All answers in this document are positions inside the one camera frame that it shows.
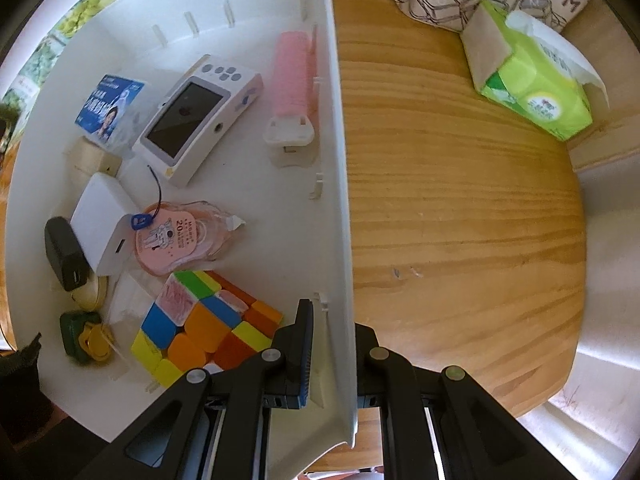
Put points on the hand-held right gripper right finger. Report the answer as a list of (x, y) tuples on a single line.
[(367, 360)]

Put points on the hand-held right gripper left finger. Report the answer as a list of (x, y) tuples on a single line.
[(305, 355)]

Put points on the multicolour puzzle cube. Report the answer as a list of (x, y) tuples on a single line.
[(200, 320)]

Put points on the pink tape blister pack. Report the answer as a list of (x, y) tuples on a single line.
[(170, 252)]

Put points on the white plastic storage bin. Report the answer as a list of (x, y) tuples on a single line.
[(240, 185)]

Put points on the green bottle with gold cap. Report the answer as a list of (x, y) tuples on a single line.
[(72, 330)]

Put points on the white usb charger block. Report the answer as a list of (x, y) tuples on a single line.
[(100, 210)]

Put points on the white handheld screen device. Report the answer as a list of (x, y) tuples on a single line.
[(190, 120)]

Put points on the black power adapter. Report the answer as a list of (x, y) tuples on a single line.
[(62, 250)]

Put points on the beige oval case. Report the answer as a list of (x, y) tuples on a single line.
[(90, 296)]

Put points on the beige small box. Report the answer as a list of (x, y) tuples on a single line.
[(92, 157)]

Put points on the clear box with blue label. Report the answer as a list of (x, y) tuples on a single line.
[(107, 105)]

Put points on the green tissue pack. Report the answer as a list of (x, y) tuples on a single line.
[(540, 90)]

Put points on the grape print cardboard backdrop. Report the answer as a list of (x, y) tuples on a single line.
[(75, 20)]

